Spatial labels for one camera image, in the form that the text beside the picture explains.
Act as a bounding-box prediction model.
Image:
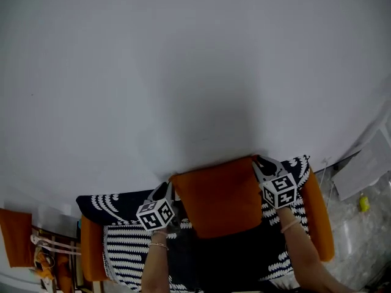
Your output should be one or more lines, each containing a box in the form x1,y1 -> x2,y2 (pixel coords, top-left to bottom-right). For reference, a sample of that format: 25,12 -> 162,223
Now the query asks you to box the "navy white patterned cover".
75,154 -> 312,293

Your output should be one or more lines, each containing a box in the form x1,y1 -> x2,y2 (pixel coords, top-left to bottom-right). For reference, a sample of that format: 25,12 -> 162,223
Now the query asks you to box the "orange armchair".
80,165 -> 335,283

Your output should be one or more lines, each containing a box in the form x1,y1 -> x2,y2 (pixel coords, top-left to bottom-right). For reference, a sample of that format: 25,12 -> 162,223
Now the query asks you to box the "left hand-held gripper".
135,181 -> 176,233

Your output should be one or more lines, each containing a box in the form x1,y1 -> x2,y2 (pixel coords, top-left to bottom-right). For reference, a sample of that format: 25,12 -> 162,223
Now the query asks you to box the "person's right forearm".
276,206 -> 348,293

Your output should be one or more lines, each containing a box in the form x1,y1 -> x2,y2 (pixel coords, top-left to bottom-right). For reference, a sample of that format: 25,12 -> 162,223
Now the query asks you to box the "white strap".
30,234 -> 82,256

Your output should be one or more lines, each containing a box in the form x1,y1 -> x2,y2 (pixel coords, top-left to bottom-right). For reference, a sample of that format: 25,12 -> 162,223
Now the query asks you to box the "person's left forearm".
141,230 -> 170,293

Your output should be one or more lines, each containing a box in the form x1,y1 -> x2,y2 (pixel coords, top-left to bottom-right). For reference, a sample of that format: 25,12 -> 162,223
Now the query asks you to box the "pink wrist band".
280,217 -> 302,234

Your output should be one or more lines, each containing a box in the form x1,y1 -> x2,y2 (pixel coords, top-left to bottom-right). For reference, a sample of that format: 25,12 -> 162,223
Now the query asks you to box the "orange cushion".
169,155 -> 264,240

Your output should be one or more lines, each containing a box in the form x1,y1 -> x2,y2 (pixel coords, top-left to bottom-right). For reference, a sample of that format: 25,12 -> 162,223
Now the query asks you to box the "white flat board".
332,129 -> 391,201

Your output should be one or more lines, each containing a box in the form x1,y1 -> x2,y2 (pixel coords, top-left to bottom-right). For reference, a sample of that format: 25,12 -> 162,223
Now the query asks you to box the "orange cloth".
0,208 -> 35,269

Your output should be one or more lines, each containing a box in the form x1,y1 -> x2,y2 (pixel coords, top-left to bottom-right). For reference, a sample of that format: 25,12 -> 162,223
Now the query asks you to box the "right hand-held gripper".
251,154 -> 298,210

